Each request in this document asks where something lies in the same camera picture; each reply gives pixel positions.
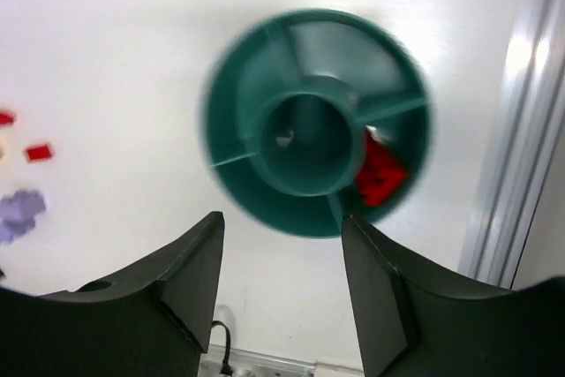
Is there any red long lego brick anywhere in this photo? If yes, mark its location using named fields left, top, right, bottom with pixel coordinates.
left=355, top=130, right=410, bottom=207

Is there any teal divided round container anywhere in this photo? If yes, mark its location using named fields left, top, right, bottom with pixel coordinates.
left=201, top=9, right=433, bottom=238

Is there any small red lego plate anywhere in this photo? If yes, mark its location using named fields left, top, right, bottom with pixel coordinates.
left=24, top=143, right=54, bottom=162

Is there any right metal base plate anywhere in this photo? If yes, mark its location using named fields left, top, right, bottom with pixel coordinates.
left=197, top=344, right=315, bottom=377

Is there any lavender lego brick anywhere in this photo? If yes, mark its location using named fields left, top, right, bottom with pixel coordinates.
left=1, top=190, right=46, bottom=244

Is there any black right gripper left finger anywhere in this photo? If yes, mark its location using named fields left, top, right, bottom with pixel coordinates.
left=1, top=212, right=224, bottom=376

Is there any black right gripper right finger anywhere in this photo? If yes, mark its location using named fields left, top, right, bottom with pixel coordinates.
left=341, top=215, right=564, bottom=376

